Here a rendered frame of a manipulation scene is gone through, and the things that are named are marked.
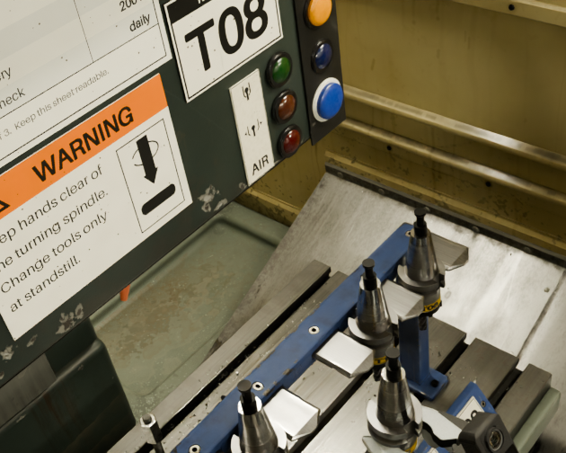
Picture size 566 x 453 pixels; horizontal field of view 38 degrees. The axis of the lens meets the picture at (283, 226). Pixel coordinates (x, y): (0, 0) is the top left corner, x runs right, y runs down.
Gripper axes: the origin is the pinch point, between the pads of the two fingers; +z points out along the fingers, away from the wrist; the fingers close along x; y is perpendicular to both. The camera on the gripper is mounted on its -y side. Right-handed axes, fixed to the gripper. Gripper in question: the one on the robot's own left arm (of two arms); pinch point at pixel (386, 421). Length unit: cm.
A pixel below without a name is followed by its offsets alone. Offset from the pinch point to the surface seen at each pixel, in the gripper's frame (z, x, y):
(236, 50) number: 3, -12, -54
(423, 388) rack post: 11.1, 25.1, 28.5
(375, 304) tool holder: 7.8, 8.9, -7.5
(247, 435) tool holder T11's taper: 8.5, -13.8, -6.1
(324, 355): 11.1, 2.5, -1.8
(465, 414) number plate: 1.6, 22.0, 24.4
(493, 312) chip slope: 15, 55, 39
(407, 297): 8.2, 16.4, -2.0
